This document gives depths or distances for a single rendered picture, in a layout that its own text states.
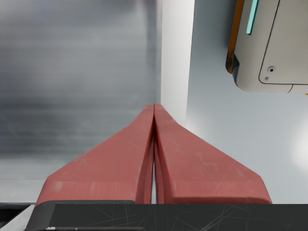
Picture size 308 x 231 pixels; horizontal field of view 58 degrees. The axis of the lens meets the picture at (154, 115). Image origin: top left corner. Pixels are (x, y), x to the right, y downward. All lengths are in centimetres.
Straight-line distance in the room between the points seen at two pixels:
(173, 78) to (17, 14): 14
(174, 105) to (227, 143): 127
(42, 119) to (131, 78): 11
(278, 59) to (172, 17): 77
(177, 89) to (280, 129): 132
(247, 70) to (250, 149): 70
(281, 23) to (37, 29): 79
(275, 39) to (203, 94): 49
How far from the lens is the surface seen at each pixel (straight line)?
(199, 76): 127
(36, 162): 35
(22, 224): 40
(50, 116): 30
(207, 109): 138
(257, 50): 96
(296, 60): 102
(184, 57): 25
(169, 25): 24
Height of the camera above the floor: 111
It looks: 53 degrees down
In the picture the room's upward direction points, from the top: 179 degrees counter-clockwise
